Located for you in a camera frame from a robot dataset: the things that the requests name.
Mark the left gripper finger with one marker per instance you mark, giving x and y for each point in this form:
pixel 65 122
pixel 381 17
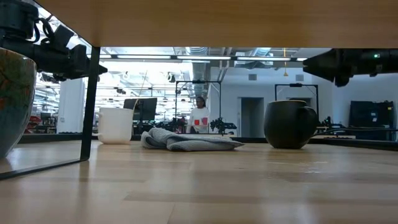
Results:
pixel 81 62

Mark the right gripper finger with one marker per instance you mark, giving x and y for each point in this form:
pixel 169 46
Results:
pixel 323 63

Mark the large olive glazed mug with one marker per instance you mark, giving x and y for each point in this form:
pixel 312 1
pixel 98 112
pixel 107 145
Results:
pixel 15 102

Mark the black mug orange inside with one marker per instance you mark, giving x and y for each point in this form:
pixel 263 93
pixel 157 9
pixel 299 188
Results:
pixel 287 124

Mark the white mug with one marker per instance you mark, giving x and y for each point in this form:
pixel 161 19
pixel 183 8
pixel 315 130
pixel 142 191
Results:
pixel 115 124

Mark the grey cloth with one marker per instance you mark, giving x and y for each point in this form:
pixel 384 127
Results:
pixel 186 141

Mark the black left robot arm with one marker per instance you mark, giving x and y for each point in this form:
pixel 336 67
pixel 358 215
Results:
pixel 15 15

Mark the background black robot arm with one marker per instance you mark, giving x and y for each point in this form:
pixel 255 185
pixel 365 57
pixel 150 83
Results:
pixel 221 125

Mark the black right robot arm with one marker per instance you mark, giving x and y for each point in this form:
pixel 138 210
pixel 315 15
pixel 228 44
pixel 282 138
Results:
pixel 392 62

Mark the wooden shelf black legs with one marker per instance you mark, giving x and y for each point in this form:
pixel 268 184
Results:
pixel 217 21

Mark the black equipment case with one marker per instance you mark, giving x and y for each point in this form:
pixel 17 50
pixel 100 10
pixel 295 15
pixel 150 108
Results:
pixel 370 115

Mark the ceiling light strip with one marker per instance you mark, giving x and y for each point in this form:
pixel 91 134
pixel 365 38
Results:
pixel 264 58
pixel 203 58
pixel 143 57

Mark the black monitor back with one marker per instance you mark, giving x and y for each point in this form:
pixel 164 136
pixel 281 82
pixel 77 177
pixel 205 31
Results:
pixel 146 109

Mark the grey door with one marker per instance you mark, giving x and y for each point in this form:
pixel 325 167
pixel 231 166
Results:
pixel 252 118

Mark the person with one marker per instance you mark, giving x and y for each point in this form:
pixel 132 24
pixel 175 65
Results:
pixel 199 113

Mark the black metal frame stand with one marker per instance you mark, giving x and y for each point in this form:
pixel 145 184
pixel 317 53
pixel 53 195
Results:
pixel 295 84
pixel 199 81

